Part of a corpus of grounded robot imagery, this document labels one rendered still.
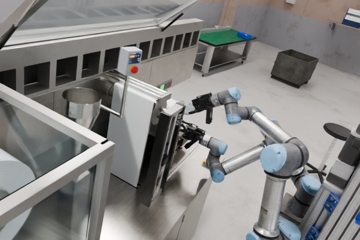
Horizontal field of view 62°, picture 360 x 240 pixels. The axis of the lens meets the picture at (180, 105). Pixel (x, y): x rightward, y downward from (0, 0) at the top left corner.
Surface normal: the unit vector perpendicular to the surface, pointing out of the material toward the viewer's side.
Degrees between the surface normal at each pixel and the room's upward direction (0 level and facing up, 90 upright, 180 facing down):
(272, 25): 90
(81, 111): 90
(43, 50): 90
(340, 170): 90
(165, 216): 0
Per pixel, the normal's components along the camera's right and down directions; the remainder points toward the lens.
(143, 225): 0.22, -0.88
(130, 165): -0.45, 0.29
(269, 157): -0.87, -0.13
